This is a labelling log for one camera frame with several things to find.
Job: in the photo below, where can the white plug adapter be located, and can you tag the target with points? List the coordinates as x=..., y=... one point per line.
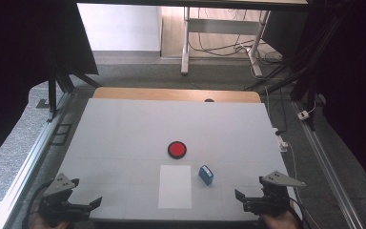
x=282, y=144

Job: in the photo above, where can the person's left hand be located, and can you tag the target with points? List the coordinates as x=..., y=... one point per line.
x=46, y=224

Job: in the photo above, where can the white metal desk frame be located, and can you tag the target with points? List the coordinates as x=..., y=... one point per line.
x=222, y=26

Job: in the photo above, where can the white power strip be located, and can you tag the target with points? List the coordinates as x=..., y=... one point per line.
x=303, y=115

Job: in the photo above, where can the aluminium rail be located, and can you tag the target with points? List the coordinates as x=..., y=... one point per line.
x=327, y=171
x=22, y=178

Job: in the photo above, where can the black curtain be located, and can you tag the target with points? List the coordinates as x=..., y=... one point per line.
x=355, y=95
x=12, y=63

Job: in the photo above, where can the person's right hand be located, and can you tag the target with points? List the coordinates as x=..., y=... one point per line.
x=278, y=222

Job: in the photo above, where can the black metal stand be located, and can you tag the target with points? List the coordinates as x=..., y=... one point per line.
x=52, y=92
x=311, y=92

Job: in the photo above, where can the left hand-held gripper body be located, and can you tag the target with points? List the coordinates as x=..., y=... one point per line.
x=58, y=200

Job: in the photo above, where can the blue stamp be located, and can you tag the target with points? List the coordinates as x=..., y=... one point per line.
x=206, y=174

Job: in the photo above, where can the white paper sheet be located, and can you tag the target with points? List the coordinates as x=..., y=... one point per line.
x=175, y=186

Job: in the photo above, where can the round red ink pad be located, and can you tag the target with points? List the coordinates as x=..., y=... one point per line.
x=177, y=149

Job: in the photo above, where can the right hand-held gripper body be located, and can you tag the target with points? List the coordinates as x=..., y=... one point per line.
x=271, y=198

